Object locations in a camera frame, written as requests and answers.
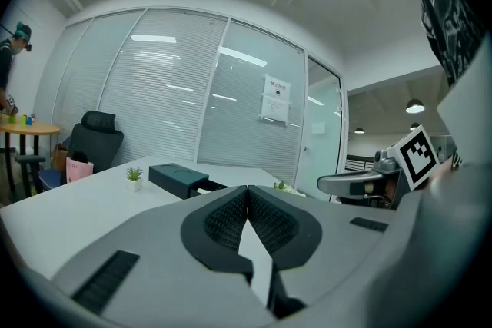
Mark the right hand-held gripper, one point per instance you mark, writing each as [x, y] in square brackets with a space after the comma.
[417, 157]

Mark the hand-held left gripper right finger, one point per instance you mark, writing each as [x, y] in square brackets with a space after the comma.
[338, 234]

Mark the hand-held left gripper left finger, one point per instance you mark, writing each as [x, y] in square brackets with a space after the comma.
[161, 242]

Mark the dark green drawer box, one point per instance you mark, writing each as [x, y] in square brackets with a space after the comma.
[173, 176]

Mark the small black pendant lamp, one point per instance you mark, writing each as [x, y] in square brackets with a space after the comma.
[414, 126]
[359, 130]

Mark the artificial flower bouquet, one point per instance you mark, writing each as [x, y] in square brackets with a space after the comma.
[284, 186]

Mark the small potted green plant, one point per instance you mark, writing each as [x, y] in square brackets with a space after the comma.
[133, 178]

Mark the white square table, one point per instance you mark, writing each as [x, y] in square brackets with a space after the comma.
[77, 203]

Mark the large black pendant lamp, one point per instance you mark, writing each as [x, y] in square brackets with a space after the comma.
[415, 107]

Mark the white paper notice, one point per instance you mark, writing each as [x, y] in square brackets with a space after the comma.
[274, 98]

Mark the pink paper bag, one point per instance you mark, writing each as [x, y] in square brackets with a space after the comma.
[78, 171]

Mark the black office chair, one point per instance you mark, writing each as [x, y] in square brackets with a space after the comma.
[96, 142]

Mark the blue chair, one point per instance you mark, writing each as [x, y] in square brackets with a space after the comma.
[48, 178]

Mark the brown paper bag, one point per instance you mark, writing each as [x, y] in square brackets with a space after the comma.
[59, 157]

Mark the round wooden table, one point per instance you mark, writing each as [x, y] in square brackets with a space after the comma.
[30, 128]

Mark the coloured toy blocks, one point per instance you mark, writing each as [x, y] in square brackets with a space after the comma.
[19, 120]

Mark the black printed shirt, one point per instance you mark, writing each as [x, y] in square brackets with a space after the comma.
[449, 11]

